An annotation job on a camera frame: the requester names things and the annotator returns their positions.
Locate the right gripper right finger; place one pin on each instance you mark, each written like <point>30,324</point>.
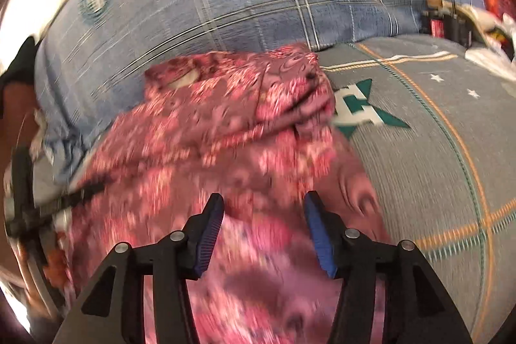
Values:
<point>418,308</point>

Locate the clutter pile beside bed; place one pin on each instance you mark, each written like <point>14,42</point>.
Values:
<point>487,34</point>

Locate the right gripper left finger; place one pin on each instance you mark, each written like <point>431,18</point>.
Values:
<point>110,309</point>

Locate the pink floral cloth garment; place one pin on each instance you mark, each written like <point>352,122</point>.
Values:
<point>256,129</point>

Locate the grey star-print bedsheet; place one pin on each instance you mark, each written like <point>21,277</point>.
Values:
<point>436,134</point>

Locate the blue plaid pillow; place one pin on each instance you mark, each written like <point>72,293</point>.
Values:
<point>91,61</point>

